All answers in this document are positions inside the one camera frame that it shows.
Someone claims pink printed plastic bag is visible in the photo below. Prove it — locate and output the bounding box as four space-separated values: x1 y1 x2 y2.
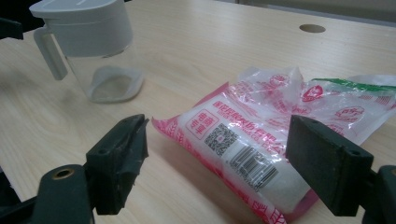
151 65 396 224

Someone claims clear jar with grey lid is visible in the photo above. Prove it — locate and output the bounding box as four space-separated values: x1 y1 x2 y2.
28 0 146 105

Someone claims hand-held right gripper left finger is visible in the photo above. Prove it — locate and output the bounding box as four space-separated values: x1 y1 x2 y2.
85 113 150 217

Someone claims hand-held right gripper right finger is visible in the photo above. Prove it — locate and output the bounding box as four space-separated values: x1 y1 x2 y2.
285 114 375 217

